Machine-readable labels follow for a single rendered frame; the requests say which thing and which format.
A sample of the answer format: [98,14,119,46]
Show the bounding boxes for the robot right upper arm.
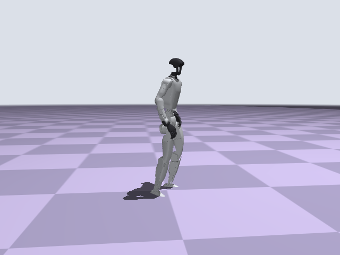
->
[155,79,173,105]

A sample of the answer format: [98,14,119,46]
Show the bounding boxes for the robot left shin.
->
[168,158,181,185]

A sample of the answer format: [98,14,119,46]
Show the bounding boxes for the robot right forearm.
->
[156,98,169,124]

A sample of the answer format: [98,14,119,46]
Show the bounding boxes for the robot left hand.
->
[173,110,182,127]

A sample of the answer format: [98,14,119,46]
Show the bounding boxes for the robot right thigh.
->
[159,124,174,166]

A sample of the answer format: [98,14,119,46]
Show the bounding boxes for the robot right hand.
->
[162,121,177,139]

